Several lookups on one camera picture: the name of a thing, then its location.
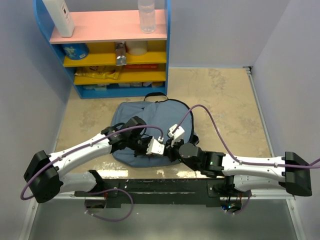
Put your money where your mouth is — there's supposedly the blue fabric backpack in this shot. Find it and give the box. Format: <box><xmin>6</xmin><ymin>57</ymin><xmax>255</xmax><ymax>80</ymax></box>
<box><xmin>111</xmin><ymin>98</ymin><xmax>189</xmax><ymax>168</ymax></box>

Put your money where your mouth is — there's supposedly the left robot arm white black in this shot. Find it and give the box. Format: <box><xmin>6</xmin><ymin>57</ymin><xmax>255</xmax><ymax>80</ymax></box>
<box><xmin>20</xmin><ymin>116</ymin><xmax>149</xmax><ymax>204</ymax></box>

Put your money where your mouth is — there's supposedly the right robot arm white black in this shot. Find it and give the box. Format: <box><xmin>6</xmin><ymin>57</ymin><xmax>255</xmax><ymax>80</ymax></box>
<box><xmin>164</xmin><ymin>140</ymin><xmax>312</xmax><ymax>197</ymax></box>

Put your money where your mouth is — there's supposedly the yellow snack bag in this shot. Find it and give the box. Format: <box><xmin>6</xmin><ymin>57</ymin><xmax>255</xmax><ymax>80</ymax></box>
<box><xmin>74</xmin><ymin>65</ymin><xmax>122</xmax><ymax>80</ymax></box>

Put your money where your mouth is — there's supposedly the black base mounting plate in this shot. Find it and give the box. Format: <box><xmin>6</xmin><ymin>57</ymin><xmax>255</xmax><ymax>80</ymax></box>
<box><xmin>74</xmin><ymin>177</ymin><xmax>253</xmax><ymax>210</ymax></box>

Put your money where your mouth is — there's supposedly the red flat box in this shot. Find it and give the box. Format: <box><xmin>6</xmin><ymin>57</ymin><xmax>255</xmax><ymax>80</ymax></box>
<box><xmin>125</xmin><ymin>63</ymin><xmax>159</xmax><ymax>70</ymax></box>

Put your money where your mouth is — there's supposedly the blue shelf unit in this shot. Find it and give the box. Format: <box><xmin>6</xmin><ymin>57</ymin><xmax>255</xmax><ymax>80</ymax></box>
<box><xmin>33</xmin><ymin>0</ymin><xmax>172</xmax><ymax>99</ymax></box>

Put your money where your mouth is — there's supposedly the blue round tin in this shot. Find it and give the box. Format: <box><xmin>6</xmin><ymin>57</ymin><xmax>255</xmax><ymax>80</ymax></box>
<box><xmin>61</xmin><ymin>43</ymin><xmax>90</xmax><ymax>60</ymax></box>

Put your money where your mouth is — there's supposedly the clear plastic water bottle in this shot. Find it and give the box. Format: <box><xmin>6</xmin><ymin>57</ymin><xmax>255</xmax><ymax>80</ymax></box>
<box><xmin>138</xmin><ymin>0</ymin><xmax>156</xmax><ymax>34</ymax></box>

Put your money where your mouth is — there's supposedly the white rectangular box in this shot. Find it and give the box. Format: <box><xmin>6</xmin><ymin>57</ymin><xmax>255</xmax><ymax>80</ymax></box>
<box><xmin>43</xmin><ymin>0</ymin><xmax>75</xmax><ymax>38</ymax></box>

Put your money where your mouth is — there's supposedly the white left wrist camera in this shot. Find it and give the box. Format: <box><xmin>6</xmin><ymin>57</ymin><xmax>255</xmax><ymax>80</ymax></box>
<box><xmin>146</xmin><ymin>136</ymin><xmax>165</xmax><ymax>156</ymax></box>

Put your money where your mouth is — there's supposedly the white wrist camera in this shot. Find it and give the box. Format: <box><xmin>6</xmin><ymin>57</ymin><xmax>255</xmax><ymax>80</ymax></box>
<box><xmin>167</xmin><ymin>124</ymin><xmax>185</xmax><ymax>147</ymax></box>
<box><xmin>146</xmin><ymin>136</ymin><xmax>165</xmax><ymax>156</ymax></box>

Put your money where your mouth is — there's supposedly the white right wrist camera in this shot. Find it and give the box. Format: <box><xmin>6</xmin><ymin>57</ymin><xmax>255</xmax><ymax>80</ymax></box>
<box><xmin>167</xmin><ymin>124</ymin><xmax>185</xmax><ymax>147</ymax></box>

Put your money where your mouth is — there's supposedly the aluminium frame rail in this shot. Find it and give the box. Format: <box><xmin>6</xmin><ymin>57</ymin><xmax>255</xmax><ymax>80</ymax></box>
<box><xmin>31</xmin><ymin>177</ymin><xmax>296</xmax><ymax>201</ymax></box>

